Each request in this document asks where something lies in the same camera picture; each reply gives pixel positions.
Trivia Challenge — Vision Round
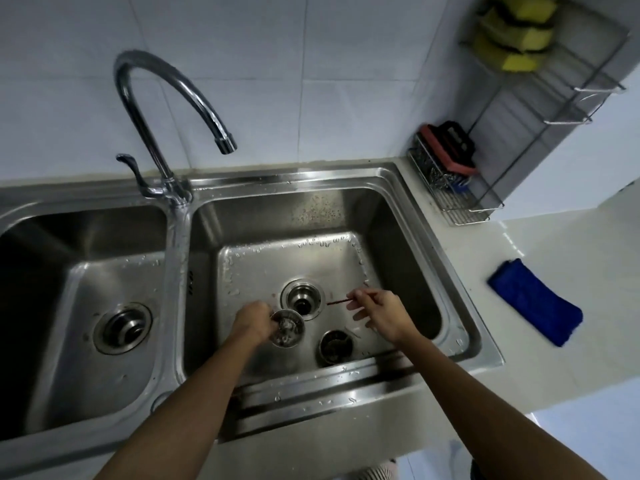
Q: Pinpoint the person's right hand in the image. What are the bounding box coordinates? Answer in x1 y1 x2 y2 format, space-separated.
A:
346 289 417 346

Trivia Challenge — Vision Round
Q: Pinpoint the person's left hand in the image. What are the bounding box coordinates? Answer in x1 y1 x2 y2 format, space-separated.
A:
231 300 275 347

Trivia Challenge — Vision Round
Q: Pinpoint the round steel sink stopper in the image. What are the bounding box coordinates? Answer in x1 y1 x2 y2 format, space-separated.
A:
270 309 306 349

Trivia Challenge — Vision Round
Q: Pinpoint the thin red stick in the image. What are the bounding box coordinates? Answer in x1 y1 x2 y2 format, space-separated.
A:
327 293 375 307

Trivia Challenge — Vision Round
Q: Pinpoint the person's right forearm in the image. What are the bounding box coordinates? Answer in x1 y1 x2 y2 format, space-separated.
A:
395 322 610 480

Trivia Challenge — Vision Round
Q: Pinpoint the person's left forearm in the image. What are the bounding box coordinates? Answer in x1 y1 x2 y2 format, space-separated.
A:
94 329 262 480

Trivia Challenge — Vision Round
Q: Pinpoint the dark steel strainer basket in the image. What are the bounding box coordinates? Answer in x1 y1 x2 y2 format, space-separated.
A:
317 329 355 366

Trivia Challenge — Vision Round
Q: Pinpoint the steel drain strainer plug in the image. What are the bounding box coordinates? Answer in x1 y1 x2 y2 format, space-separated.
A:
93 302 153 356

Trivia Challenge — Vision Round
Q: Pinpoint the stainless steel double sink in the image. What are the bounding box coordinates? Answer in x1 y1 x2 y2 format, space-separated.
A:
0 162 505 466

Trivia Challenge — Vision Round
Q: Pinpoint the beige slipper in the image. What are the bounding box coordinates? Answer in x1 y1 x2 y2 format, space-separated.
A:
356 459 399 480

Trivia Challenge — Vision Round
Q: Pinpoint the blue microfibre cloth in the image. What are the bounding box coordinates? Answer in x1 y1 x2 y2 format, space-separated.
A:
487 258 584 348

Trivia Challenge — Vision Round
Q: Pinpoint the red and black scrub brush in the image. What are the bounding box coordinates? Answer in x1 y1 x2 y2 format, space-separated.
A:
419 121 480 176

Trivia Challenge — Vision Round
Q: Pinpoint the chrome gooseneck faucet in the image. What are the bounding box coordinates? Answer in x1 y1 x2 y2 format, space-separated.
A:
114 50 238 206

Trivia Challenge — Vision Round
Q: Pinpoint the yellow sponge with dark pad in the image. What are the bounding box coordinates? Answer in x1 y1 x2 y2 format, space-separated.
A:
479 15 555 52
472 35 543 73
487 0 557 23

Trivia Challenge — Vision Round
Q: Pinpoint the metal wire dish rack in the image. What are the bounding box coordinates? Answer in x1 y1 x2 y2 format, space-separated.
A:
407 25 629 227

